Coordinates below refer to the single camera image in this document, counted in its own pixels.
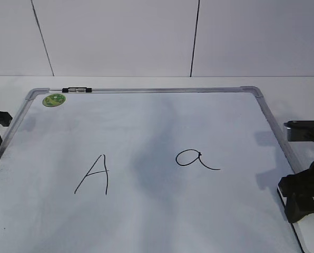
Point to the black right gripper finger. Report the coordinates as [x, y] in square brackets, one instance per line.
[298, 206]

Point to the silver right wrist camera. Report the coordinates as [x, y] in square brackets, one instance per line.
[300, 131]

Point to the white whiteboard eraser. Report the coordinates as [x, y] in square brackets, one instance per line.
[304, 233]

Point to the white whiteboard with grey frame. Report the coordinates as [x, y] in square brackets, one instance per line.
[145, 170]

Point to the round green magnet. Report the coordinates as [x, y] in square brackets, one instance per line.
[53, 100]

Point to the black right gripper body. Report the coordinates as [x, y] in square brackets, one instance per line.
[300, 183]

